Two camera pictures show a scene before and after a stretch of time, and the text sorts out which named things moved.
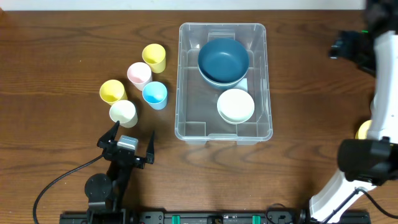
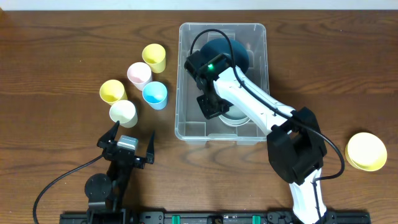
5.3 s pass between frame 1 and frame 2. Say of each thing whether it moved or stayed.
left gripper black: stayed
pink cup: stayed
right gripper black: moved
